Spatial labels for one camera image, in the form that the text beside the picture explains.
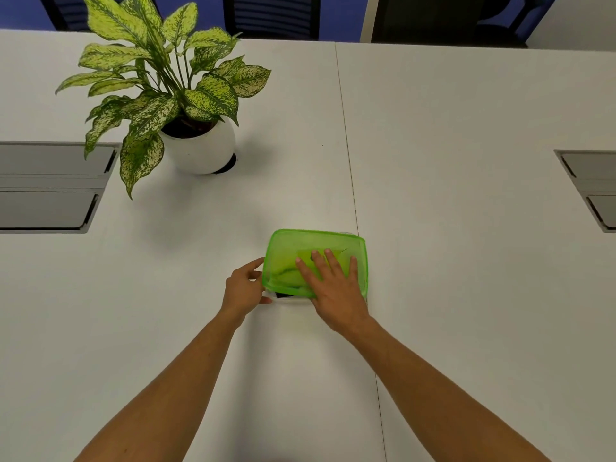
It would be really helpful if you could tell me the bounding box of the person's right hand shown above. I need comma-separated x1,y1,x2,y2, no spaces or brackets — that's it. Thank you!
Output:
295,248,372,339

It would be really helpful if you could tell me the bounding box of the person's left hand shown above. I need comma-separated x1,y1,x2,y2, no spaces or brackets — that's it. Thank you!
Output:
220,257,274,329

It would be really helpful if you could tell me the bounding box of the clear plastic food container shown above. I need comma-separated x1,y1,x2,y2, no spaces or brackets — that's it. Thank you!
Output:
266,230,370,306

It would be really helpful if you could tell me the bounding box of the green translucent plastic lid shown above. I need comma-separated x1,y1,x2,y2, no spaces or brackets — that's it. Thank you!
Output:
262,229,369,300

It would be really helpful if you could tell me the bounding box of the person's right forearm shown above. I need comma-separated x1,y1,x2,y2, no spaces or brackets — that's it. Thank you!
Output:
346,316,552,462

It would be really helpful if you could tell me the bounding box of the person's left forearm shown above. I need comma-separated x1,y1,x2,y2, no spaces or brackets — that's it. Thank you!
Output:
73,310,247,462

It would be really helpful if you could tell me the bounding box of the black pot saucer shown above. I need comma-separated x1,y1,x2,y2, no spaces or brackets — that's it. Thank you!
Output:
212,152,238,175

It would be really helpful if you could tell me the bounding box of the white round plant pot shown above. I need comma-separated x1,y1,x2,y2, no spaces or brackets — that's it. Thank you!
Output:
158,117,237,175

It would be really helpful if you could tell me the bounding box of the green speckled leafy plant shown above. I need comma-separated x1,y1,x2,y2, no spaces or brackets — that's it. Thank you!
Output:
55,0,272,201

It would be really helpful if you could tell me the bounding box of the black mesh office chair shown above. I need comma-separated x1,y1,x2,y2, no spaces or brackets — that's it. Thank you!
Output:
223,0,322,42
38,0,162,32

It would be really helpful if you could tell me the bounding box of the black office chair with armrest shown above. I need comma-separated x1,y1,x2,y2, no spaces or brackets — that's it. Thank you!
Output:
371,0,560,48

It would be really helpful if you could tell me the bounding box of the grey table cable hatch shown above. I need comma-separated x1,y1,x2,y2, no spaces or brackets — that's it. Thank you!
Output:
554,149,616,233
0,141,121,234

